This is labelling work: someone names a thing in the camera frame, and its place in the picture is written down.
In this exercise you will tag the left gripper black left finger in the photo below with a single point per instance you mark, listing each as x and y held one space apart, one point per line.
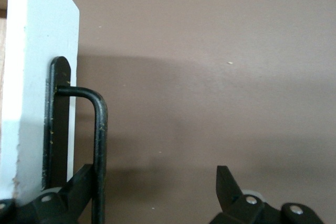
52 208

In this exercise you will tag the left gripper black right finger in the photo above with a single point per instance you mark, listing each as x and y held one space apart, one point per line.
236 208

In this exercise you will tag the wooden drawer white front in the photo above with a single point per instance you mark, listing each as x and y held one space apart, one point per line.
39 24

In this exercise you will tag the brown table cover sheet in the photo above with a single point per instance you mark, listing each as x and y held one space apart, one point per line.
210 51

